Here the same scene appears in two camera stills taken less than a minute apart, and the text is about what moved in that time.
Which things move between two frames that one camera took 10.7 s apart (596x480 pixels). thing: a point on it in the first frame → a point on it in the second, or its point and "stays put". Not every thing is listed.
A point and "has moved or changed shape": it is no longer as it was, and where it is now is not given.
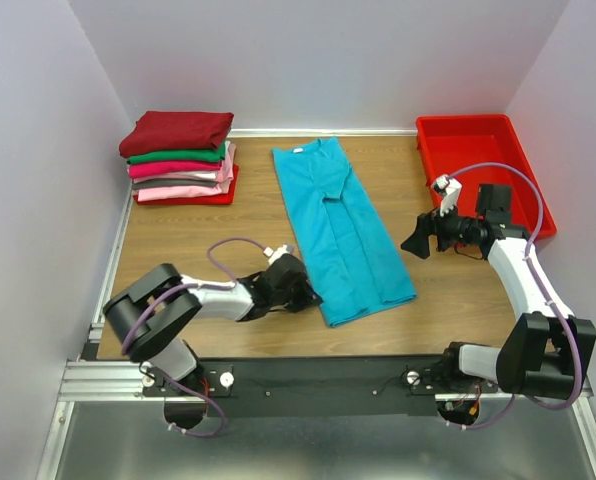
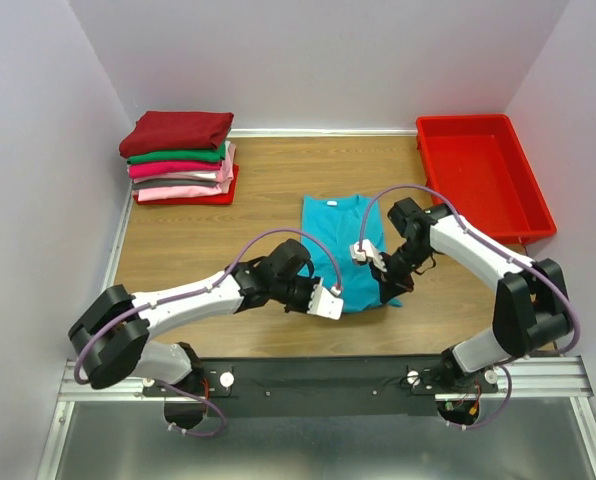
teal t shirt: (357, 269) has moved or changed shape
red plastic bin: (448, 142) stays put
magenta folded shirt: (152, 168) stays put
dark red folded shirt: (174, 131) stays put
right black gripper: (434, 228) → (391, 273)
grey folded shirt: (154, 183) stays put
